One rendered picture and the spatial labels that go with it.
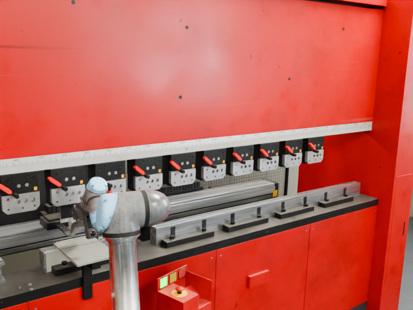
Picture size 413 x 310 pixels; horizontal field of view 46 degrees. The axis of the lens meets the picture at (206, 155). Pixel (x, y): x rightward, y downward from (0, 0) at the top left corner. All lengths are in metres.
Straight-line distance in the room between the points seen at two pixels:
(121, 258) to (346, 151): 2.47
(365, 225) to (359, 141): 0.59
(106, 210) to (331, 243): 2.08
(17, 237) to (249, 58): 1.46
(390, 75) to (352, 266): 1.31
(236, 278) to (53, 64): 1.49
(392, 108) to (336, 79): 0.49
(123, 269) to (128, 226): 0.13
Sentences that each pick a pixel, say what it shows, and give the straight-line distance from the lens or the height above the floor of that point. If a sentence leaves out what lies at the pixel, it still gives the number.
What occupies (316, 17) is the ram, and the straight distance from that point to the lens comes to 3.02.
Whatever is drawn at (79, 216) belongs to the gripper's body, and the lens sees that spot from 2.09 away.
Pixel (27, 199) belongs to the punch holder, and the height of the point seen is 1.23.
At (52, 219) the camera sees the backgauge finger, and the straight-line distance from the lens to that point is 2.47.
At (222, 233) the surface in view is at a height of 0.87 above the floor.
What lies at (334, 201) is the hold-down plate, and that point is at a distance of 3.32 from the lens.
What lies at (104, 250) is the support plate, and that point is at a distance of 2.16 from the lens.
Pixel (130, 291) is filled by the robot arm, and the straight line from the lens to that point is 1.55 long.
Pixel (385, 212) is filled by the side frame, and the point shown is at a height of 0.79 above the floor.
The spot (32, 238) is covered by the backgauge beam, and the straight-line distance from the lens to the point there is 2.51.
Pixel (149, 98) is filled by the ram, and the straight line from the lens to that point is 2.29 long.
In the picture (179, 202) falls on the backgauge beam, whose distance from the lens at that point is 2.85.
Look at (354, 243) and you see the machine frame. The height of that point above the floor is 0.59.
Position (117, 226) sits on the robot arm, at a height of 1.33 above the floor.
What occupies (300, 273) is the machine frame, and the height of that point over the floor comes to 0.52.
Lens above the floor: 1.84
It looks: 12 degrees down
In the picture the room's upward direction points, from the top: 2 degrees clockwise
